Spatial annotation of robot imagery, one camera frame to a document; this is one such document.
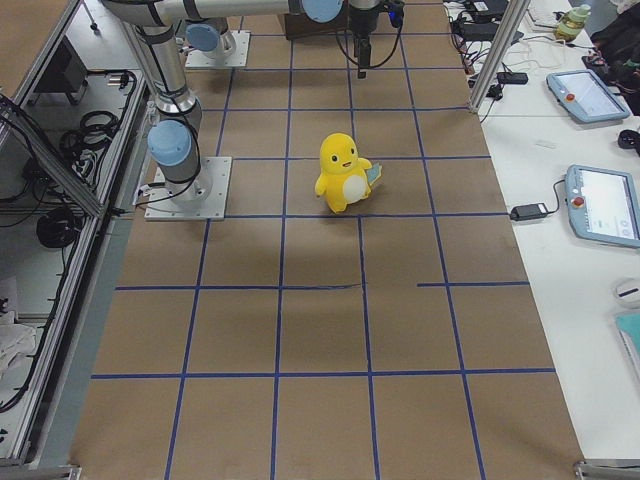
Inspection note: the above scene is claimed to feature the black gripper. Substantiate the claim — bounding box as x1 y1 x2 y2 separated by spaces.
348 0 405 79

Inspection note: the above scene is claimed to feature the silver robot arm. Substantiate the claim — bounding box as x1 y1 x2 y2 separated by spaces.
104 0 342 117
184 1 404 79

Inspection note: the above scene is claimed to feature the yellow plush dinosaur toy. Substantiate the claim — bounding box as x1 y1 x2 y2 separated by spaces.
314 133 382 214

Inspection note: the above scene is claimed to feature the green water bottle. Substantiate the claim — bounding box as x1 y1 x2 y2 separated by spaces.
553 4 591 43

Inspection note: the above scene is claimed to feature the upper teach pendant tablet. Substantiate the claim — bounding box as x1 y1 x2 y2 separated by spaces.
546 70 630 123

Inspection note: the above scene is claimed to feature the teach pendant tablet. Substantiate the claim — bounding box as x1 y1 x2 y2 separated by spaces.
546 70 630 123
564 164 639 249

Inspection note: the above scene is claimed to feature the black power adapter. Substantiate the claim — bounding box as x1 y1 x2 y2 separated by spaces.
509 203 550 222

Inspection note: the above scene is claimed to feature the lower teach pendant tablet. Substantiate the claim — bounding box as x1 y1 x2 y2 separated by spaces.
564 164 639 249

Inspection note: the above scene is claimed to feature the brown paper table cover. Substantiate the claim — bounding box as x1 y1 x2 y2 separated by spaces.
70 1 580 479

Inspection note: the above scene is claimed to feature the white computer mouse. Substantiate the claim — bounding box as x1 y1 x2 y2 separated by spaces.
614 278 640 308

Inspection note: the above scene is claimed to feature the teal notebook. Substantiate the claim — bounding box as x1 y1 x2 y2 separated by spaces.
615 312 640 377

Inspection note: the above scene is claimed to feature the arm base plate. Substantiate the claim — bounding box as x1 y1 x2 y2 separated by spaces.
144 157 232 221
186 24 250 70

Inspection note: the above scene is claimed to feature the aluminium frame post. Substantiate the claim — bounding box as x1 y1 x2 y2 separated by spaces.
469 0 530 113

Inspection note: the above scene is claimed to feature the black cable bundle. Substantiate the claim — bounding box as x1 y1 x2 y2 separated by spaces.
58 110 124 166

